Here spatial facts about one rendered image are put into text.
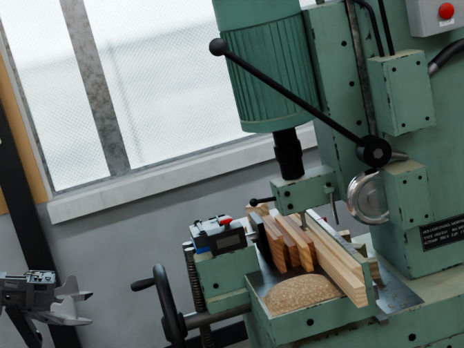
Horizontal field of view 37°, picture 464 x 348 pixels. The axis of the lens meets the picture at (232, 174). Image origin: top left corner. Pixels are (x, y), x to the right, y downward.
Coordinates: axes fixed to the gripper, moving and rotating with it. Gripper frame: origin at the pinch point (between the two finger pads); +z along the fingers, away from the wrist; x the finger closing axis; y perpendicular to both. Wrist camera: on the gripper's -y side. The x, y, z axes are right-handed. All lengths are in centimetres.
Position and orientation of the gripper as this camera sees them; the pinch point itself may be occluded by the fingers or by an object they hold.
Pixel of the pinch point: (93, 310)
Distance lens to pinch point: 153.6
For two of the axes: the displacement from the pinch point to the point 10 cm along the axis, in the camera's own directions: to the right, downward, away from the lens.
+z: 9.8, 0.7, 2.1
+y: 1.1, -9.7, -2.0
